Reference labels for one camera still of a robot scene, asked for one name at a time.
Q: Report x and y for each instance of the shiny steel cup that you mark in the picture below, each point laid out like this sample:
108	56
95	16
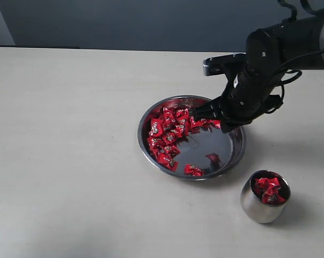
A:
251	199

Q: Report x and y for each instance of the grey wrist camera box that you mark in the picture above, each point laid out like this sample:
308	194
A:
227	64

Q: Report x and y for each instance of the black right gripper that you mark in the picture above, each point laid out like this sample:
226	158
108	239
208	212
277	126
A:
241	102

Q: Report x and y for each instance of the round steel plate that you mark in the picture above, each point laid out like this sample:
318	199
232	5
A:
210	149

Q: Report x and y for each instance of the red candy cup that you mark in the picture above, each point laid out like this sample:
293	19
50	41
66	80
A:
271	196

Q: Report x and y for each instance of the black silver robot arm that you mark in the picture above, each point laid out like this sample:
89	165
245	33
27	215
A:
274	56

